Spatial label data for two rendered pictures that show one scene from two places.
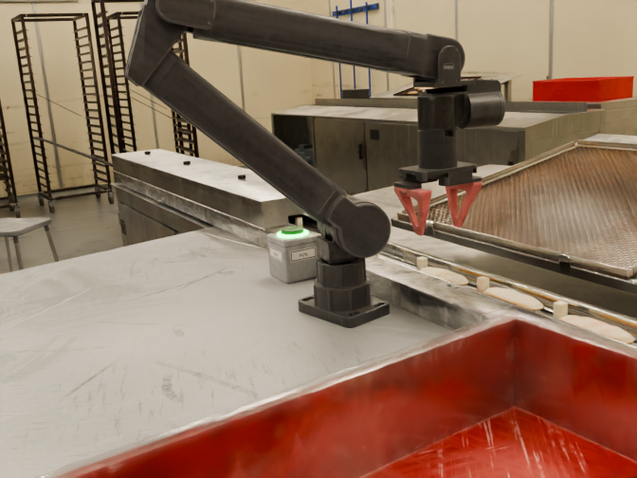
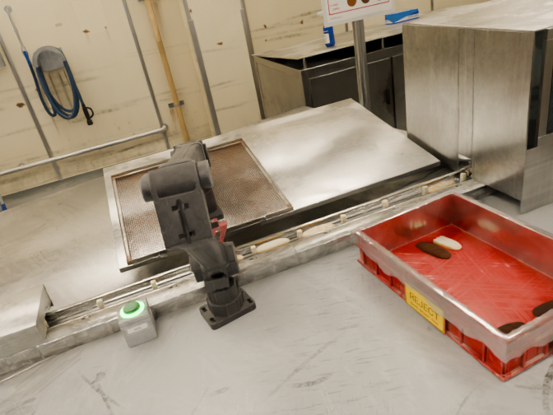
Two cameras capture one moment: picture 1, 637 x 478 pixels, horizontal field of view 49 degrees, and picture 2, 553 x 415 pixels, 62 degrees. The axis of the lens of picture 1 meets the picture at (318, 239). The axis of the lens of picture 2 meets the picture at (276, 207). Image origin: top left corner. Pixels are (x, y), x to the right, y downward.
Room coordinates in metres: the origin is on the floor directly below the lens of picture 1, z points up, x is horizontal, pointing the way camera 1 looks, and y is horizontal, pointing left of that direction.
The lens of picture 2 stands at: (0.61, 0.80, 1.53)
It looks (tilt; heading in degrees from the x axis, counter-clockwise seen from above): 27 degrees down; 284
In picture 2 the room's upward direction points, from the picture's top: 11 degrees counter-clockwise
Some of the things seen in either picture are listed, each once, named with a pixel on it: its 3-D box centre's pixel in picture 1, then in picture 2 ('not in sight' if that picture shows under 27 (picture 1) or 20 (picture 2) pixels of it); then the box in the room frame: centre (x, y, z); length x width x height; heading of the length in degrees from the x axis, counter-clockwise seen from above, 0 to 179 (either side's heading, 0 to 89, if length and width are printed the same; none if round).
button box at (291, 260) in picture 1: (296, 264); (139, 326); (1.18, 0.04, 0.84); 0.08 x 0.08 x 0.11; 29
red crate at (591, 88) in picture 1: (581, 88); not in sight; (4.52, -1.74, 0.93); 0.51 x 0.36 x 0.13; 33
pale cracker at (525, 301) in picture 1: (512, 296); (272, 244); (0.90, -0.26, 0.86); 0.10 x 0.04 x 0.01; 29
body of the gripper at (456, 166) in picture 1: (437, 154); (205, 202); (1.03, -0.18, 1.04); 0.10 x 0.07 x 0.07; 119
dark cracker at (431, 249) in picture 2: not in sight; (433, 249); (0.47, -0.23, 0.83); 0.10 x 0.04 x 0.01; 134
